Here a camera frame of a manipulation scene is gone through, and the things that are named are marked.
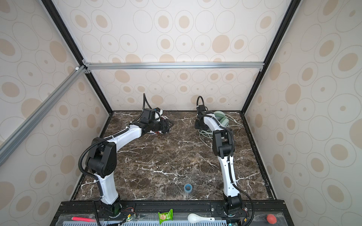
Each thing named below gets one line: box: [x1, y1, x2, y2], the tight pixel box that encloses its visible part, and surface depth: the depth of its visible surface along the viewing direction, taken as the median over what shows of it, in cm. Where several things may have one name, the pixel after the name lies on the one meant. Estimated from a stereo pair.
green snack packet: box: [157, 208, 173, 225], surface depth 72 cm
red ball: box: [266, 213, 277, 225], surface depth 70 cm
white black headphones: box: [159, 115, 174, 133], surface depth 85 cm
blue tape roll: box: [183, 183, 193, 194], surface depth 82 cm
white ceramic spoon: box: [187, 213, 215, 224], surface depth 72 cm
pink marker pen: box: [71, 216, 97, 223], surface depth 72 cm
